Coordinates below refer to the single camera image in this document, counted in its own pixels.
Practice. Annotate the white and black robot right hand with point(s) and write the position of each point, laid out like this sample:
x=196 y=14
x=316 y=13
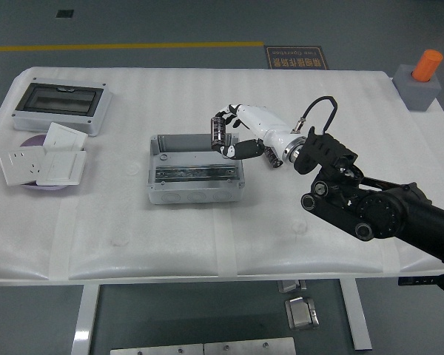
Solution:
x=266 y=124

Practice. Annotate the black cylindrical battery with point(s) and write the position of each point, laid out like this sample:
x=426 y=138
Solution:
x=274 y=159
x=217 y=133

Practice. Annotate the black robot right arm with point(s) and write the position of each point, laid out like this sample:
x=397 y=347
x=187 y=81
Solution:
x=385 y=211

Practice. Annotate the open grey junction box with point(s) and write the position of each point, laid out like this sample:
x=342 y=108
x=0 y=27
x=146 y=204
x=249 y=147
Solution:
x=192 y=159

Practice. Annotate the grey box with dark lid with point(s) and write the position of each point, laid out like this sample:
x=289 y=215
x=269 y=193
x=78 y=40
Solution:
x=59 y=98

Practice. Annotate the white foam mat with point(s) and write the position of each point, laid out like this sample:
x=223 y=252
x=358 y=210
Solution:
x=170 y=92

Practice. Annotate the grey foam block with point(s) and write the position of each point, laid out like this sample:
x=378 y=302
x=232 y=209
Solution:
x=416 y=94

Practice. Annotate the small metal block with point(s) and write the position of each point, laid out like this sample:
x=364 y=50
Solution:
x=288 y=286

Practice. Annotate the orange cylinder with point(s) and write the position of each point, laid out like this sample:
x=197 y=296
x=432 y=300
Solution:
x=427 y=64

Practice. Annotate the large metal block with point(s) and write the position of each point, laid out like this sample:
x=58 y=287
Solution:
x=299 y=314

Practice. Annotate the white table leg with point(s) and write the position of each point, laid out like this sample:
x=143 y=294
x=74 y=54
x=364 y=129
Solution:
x=85 y=321
x=355 y=314

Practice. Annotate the black table control panel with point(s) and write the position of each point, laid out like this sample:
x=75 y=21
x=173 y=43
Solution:
x=414 y=282

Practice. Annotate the dark square floor hatch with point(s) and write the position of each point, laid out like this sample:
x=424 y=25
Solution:
x=64 y=14

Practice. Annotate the purple plate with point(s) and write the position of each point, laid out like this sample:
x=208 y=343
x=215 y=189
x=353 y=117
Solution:
x=33 y=142

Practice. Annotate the white tape strip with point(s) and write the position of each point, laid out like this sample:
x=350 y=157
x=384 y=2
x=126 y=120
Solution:
x=62 y=240

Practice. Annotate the grey metal plate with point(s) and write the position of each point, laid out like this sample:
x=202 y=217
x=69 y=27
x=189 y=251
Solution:
x=155 y=350

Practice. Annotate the white wall switch panel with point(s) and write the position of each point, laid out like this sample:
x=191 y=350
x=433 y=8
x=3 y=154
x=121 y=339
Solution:
x=61 y=168
x=63 y=137

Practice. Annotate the white wall socket panel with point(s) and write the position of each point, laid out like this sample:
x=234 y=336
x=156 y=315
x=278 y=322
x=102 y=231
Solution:
x=20 y=166

